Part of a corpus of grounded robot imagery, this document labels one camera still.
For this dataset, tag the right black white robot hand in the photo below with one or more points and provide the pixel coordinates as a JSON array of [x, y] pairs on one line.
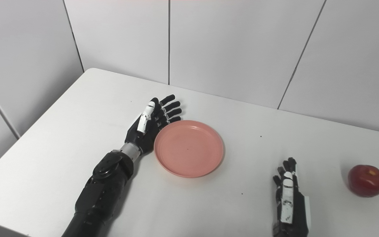
[[288, 204]]

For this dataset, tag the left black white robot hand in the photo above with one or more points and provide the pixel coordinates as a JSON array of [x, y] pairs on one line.
[[148, 126]]

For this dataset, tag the pink round plate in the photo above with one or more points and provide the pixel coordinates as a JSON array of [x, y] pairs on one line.
[[189, 148]]

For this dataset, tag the red apple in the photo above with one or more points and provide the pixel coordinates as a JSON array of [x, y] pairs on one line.
[[366, 180]]

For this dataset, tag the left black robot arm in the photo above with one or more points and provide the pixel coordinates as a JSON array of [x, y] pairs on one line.
[[100, 194]]

